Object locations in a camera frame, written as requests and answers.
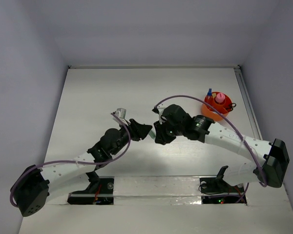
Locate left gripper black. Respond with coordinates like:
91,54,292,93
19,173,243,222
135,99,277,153
110,119,151,155

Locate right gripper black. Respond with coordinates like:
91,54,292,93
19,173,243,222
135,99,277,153
154,117,184,145

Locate clear bottle blue cap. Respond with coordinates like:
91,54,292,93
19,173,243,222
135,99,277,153
205,88,213,105

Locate black handled scissors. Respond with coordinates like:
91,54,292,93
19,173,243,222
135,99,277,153
225,102,236,112

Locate green highlighter pen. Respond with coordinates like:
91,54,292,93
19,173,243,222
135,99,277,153
149,131,156,139

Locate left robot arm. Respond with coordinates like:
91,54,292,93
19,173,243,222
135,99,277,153
10,119,152,217

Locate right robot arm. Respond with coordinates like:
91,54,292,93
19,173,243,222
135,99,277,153
153,104,290,191

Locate pink capped glue bottle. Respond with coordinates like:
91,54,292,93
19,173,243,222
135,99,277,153
215,93,226,104

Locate orange round organizer container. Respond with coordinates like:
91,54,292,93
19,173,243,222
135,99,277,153
201,91,232,121

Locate silver taped front panel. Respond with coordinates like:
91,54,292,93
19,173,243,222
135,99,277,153
113,176,202,206

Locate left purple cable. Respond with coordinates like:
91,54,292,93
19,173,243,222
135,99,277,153
9,113,131,208

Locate purple cable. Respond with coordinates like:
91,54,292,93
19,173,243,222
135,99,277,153
9,113,131,208
152,95,268,204

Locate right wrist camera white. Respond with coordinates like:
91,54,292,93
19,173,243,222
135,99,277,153
152,104,166,124

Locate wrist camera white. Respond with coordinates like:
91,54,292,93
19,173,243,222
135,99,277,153
111,108,126,121
152,104,166,124

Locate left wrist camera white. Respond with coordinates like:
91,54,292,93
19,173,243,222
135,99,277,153
111,108,126,121

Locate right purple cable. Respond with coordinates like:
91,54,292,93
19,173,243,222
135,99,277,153
152,95,268,204

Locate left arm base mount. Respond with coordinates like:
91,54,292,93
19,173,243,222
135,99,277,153
67,172,114,205

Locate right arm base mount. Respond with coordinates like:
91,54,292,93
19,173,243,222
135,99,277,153
198,166,247,204

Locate aluminium rail right edge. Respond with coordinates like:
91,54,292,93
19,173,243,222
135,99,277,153
234,64,274,173

